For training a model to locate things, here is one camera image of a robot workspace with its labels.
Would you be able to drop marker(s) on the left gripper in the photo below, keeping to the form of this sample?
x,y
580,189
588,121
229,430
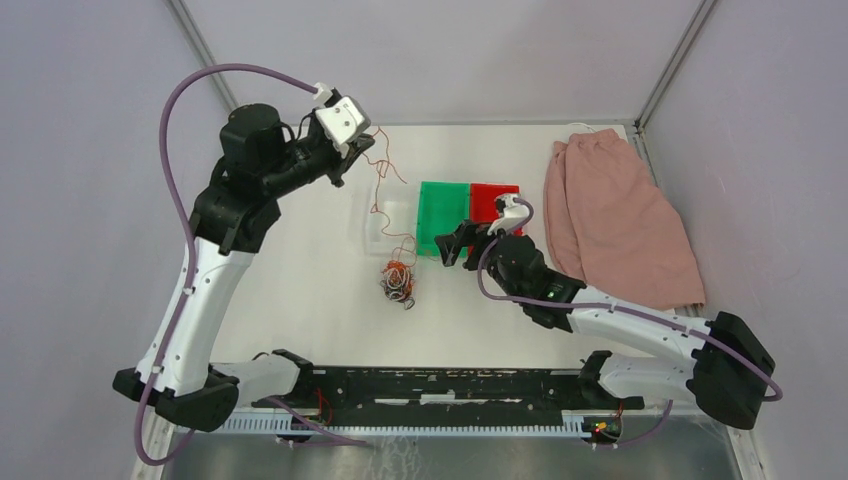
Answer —
x,y
357,147

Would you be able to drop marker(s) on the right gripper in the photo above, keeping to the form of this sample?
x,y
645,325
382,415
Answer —
x,y
464,234

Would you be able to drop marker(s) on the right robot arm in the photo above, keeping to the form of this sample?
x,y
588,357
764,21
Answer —
x,y
717,364

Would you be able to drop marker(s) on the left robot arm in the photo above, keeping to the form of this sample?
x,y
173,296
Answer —
x,y
262,161

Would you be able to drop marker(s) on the green plastic bin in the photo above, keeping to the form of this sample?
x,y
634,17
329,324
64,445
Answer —
x,y
442,206

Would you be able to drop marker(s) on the red plastic bin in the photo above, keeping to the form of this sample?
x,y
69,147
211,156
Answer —
x,y
483,200

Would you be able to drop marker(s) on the clear plastic bin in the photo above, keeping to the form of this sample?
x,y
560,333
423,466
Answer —
x,y
391,217

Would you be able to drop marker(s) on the pink cloth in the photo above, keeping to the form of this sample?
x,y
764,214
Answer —
x,y
609,225

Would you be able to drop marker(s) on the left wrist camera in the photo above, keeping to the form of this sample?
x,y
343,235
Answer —
x,y
341,117

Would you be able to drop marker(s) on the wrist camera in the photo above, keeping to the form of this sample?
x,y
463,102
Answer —
x,y
341,117
514,212

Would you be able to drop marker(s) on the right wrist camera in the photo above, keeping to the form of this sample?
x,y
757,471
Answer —
x,y
514,212

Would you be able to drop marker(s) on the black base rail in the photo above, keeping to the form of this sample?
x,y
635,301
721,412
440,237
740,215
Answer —
x,y
347,396

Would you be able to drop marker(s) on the white toothed cable duct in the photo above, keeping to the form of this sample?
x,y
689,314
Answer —
x,y
271,423

